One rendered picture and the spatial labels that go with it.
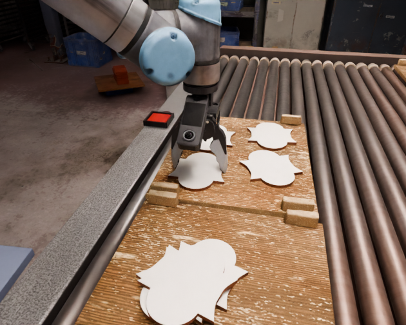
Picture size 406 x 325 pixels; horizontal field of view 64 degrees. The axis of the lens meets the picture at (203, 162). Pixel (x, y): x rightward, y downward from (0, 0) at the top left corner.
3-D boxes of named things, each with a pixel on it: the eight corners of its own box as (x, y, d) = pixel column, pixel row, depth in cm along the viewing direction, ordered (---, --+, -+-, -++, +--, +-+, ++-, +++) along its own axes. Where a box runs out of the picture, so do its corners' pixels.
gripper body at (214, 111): (221, 126, 76) (222, 75, 69) (215, 144, 69) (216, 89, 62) (189, 123, 77) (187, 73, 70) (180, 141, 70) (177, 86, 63)
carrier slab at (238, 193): (145, 200, 69) (144, 195, 68) (189, 118, 103) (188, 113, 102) (317, 222, 63) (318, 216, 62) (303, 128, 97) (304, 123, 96)
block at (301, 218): (283, 224, 61) (286, 213, 59) (284, 217, 62) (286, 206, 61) (317, 229, 60) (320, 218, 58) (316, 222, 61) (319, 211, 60)
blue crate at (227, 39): (197, 47, 489) (197, 32, 477) (197, 40, 524) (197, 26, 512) (239, 47, 490) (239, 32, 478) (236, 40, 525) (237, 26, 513)
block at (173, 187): (149, 195, 68) (149, 184, 66) (153, 189, 69) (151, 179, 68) (178, 198, 67) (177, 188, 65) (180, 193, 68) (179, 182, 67)
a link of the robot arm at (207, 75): (216, 67, 59) (173, 64, 61) (216, 91, 62) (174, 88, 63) (222, 56, 66) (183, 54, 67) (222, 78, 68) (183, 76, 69)
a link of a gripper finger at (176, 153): (180, 157, 80) (197, 129, 75) (174, 170, 75) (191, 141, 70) (169, 151, 80) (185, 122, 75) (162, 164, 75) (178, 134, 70)
